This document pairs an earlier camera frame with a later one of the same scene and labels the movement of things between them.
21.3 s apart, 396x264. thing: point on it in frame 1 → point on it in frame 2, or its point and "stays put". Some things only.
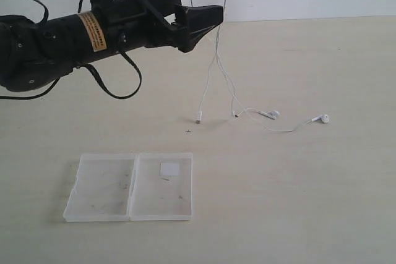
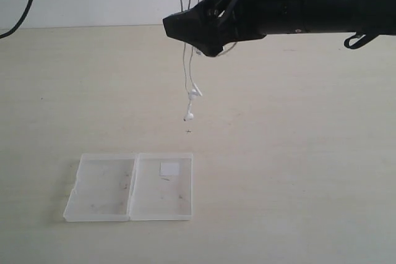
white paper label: [169, 169] stays put
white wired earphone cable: [238, 108] → [193, 89]
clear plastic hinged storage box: [132, 187] stays put
